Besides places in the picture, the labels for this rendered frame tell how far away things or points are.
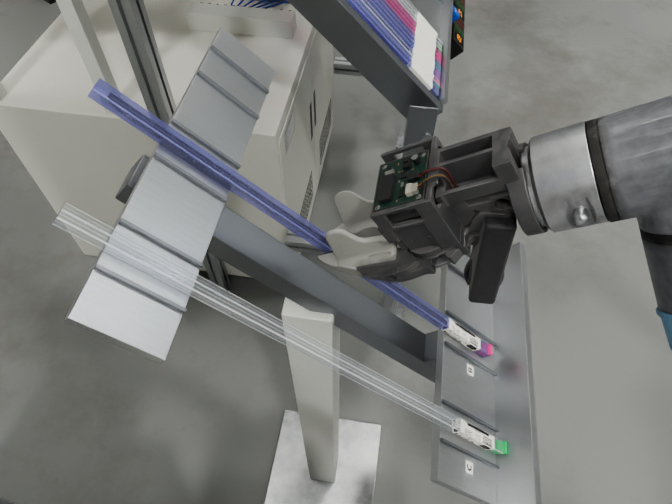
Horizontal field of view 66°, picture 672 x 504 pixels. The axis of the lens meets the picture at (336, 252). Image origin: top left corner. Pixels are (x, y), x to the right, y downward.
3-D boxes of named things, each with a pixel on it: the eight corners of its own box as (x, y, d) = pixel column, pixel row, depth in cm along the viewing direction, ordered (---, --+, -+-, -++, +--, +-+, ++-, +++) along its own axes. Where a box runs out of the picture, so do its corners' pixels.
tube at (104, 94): (482, 347, 64) (490, 345, 63) (482, 357, 63) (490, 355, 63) (94, 85, 40) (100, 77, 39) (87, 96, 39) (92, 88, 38)
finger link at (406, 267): (358, 239, 49) (444, 214, 44) (367, 250, 50) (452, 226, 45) (353, 281, 46) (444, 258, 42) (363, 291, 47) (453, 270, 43)
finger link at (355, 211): (303, 192, 51) (384, 170, 46) (335, 227, 55) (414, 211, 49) (295, 216, 49) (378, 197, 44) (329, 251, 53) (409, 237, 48)
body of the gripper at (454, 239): (374, 153, 45) (514, 106, 38) (417, 213, 50) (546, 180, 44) (361, 221, 41) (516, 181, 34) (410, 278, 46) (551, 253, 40)
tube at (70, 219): (496, 443, 59) (504, 442, 58) (496, 455, 58) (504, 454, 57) (61, 208, 35) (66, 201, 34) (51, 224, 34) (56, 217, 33)
